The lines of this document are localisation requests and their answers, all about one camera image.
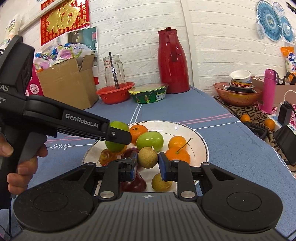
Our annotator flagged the green apple back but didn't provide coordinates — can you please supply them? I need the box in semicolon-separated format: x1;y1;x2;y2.
105;120;132;153

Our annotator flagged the green apple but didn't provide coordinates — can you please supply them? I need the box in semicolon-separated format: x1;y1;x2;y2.
136;131;164;152
105;120;132;153

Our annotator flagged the small dark red plum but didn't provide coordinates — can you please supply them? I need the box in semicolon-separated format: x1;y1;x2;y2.
121;148;139;160

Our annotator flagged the orange tangerine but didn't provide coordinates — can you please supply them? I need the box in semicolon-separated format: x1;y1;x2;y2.
129;124;148;145
168;136;187;150

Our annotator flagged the large orange with stem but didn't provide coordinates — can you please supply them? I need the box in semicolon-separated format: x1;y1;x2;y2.
165;139;191;164

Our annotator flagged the red yellow small apple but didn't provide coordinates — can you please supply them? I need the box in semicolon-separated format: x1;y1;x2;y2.
99;149;117;166

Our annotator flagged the small brown fruit back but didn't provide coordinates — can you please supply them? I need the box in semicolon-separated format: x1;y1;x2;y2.
138;147;158;169

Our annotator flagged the green apple front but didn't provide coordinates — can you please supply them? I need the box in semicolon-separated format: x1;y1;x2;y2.
136;131;164;152

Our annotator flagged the person's left hand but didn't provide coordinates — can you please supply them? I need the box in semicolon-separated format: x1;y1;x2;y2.
6;144;48;195

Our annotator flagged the white round plate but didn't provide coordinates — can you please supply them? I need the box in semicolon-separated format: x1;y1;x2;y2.
83;120;209;192

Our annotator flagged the pink tote bag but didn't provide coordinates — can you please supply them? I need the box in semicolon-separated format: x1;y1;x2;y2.
25;65;43;96

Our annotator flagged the red plastic basket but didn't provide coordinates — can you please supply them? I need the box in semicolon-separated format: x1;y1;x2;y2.
96;82;135;104

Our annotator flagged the green instant noodle bowl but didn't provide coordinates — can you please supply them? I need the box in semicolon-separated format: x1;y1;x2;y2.
128;83;168;104

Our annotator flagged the brown cardboard box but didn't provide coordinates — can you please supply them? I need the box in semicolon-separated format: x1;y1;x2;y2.
37;54;99;109

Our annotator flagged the blue striped tablecloth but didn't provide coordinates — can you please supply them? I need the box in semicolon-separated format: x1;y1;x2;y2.
0;86;296;239

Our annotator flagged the glass pitcher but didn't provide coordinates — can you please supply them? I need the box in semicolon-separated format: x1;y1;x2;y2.
103;52;126;89

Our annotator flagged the floral cloth in box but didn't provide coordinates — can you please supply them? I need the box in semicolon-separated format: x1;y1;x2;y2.
33;43;94;73

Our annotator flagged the red thermos jug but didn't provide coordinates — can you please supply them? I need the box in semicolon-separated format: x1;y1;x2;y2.
158;27;190;94

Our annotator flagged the small orange on side table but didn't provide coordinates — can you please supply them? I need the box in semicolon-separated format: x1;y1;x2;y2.
240;114;251;123

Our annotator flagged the orange glass bowl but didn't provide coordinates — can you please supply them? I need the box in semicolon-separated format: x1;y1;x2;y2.
213;82;262;107

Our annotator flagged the black phone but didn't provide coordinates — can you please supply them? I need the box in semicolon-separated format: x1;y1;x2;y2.
273;126;296;166

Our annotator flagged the black charger adapter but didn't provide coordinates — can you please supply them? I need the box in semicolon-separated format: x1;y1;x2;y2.
277;100;294;126

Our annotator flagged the pink water bottle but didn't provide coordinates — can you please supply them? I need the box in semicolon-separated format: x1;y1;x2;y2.
261;69;279;113

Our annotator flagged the orange snack bag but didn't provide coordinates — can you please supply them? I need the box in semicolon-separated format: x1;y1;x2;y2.
280;46;295;82

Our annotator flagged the blue paper fan decoration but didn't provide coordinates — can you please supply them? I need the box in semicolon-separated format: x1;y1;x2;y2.
255;1;295;44

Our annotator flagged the red fu wall poster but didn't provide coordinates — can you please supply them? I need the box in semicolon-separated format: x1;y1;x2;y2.
40;1;90;46

